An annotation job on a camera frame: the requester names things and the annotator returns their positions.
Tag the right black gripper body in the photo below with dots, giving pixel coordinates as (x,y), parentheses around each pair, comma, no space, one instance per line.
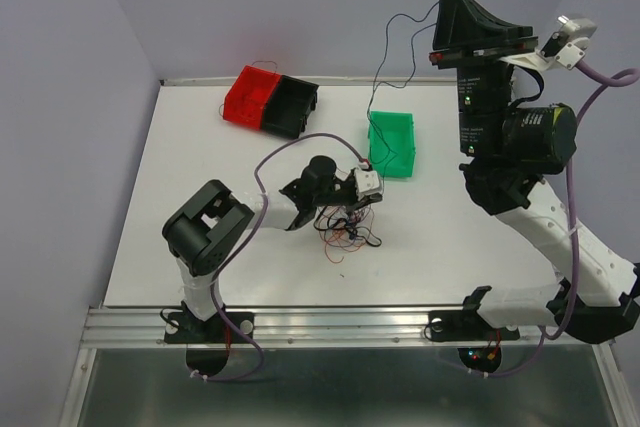
(474,66)

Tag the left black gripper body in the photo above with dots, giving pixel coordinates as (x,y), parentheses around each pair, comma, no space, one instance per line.
(342,194)

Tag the green plastic bin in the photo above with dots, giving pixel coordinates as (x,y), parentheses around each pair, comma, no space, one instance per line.
(392,147)

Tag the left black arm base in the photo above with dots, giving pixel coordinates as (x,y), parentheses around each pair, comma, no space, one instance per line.
(183,327)

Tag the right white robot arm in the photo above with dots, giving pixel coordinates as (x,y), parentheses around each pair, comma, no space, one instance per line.
(594,297)

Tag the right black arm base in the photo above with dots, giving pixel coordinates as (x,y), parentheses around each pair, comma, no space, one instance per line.
(461,325)

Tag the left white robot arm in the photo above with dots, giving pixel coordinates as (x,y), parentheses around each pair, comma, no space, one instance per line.
(202,234)

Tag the black plastic bin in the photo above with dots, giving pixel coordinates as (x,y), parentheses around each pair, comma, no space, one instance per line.
(287,111)

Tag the red plastic bin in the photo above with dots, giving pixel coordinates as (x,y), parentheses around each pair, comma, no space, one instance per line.
(246,101)

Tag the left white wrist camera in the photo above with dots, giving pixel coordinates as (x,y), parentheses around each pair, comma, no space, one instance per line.
(368,183)

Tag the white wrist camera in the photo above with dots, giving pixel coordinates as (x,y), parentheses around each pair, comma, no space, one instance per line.
(568,44)
(368,183)

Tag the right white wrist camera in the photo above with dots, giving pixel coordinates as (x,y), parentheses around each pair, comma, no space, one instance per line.
(568,44)

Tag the aluminium front rail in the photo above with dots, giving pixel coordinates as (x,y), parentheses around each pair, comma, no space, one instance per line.
(275,327)

